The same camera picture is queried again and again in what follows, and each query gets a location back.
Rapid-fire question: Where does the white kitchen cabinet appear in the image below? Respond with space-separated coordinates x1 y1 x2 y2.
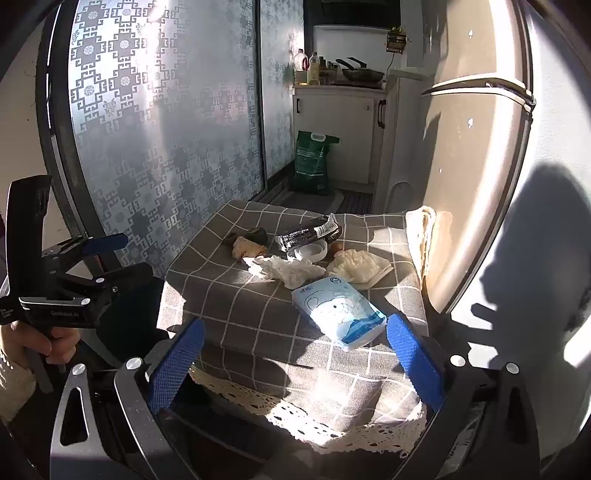
372 67 428 215
292 85 389 185

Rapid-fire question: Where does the blue white tissue pack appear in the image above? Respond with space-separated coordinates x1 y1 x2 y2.
292 276 386 350

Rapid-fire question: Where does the oval grey floor mat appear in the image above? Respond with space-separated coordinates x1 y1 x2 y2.
286 187 346 209

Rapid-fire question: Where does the white tissue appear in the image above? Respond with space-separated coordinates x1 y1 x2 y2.
243 255 326 291

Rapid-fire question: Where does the grey checked tablecloth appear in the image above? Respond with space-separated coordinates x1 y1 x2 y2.
157 199 435 455

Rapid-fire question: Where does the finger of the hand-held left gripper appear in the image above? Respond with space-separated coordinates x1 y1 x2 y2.
50 263 153 305
41 233 129 278

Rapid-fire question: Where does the person's left forearm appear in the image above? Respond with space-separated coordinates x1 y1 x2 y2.
0 346 38 423

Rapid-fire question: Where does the white refrigerator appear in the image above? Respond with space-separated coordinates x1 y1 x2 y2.
418 0 536 315

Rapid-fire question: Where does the dark peel piece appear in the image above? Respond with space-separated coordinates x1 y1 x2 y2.
223 227 269 245

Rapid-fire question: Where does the black frying pan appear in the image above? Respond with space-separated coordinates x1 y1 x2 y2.
335 58 385 84

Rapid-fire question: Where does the white tape roll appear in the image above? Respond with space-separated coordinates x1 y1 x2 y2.
286 242 328 264

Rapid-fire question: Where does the wall spice rack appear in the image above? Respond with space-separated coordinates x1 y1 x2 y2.
386 25 411 54

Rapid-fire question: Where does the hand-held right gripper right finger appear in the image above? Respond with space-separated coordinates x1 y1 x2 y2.
387 314 541 480

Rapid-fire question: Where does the brown peel piece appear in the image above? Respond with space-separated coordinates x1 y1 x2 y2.
232 236 269 261

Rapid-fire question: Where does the white plastic chair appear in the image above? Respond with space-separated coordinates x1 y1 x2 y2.
385 182 419 215

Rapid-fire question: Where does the person's left hand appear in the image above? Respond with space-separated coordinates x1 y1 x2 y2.
0 320 82 365

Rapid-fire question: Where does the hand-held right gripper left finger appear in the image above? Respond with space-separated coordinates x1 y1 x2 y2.
48 318 206 480

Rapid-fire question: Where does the patterned frosted glass door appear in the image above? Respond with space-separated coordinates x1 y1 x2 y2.
259 0 305 182
37 0 265 278

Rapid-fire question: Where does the dark ribbed floor mat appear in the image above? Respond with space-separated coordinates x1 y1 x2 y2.
344 190 375 214

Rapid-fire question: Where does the black snack wrapper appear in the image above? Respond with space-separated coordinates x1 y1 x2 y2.
276 213 341 252

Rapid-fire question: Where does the white napkin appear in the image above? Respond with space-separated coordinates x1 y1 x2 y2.
328 249 393 291

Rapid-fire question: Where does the green rice bag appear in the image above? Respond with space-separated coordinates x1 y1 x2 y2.
290 130 340 197

